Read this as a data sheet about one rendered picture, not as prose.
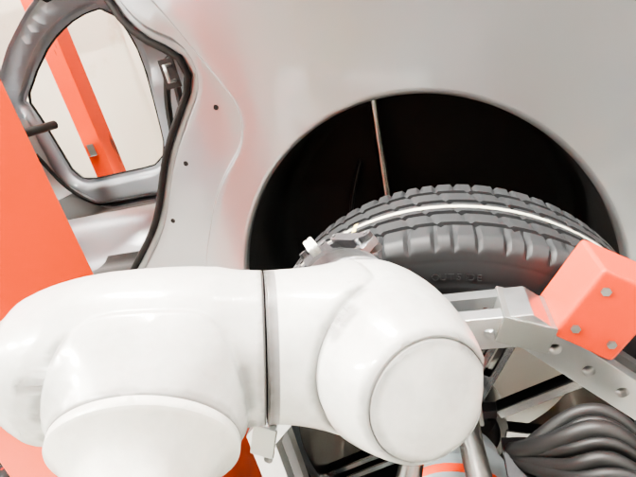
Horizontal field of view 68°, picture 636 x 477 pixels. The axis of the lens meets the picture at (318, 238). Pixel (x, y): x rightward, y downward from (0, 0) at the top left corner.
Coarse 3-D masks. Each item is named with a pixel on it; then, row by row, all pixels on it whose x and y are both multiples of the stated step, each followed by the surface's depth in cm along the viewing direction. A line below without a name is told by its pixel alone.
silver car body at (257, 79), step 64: (64, 0) 246; (128, 0) 92; (192, 0) 86; (256, 0) 84; (320, 0) 82; (384, 0) 80; (448, 0) 78; (512, 0) 76; (576, 0) 74; (192, 64) 97; (256, 64) 89; (320, 64) 86; (384, 64) 84; (448, 64) 82; (512, 64) 80; (576, 64) 78; (192, 128) 99; (256, 128) 94; (576, 128) 82; (64, 192) 311; (128, 192) 311; (192, 192) 106; (128, 256) 203; (192, 256) 113
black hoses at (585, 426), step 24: (576, 408) 47; (600, 408) 46; (552, 432) 46; (576, 432) 44; (600, 432) 43; (624, 432) 42; (504, 456) 50; (528, 456) 48; (552, 456) 45; (576, 456) 43; (600, 456) 41; (624, 456) 41
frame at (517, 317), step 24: (504, 288) 54; (480, 312) 51; (504, 312) 50; (528, 312) 49; (480, 336) 51; (504, 336) 50; (528, 336) 50; (552, 336) 49; (552, 360) 50; (576, 360) 50; (600, 360) 49; (624, 360) 53; (600, 384) 50; (624, 384) 50; (624, 408) 51; (264, 432) 64; (288, 432) 69; (264, 456) 66; (288, 456) 71
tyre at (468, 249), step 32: (416, 192) 74; (448, 192) 72; (480, 192) 71; (512, 192) 73; (352, 224) 73; (384, 224) 66; (416, 224) 62; (448, 224) 61; (480, 224) 61; (512, 224) 60; (544, 224) 63; (576, 224) 69; (384, 256) 59; (416, 256) 58; (448, 256) 57; (480, 256) 56; (512, 256) 55; (544, 256) 55; (448, 288) 59; (480, 288) 58; (544, 288) 56
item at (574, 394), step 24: (504, 360) 64; (552, 384) 65; (576, 384) 63; (504, 408) 67; (552, 408) 90; (312, 432) 81; (504, 432) 69; (528, 432) 68; (312, 456) 78; (336, 456) 85; (360, 456) 78
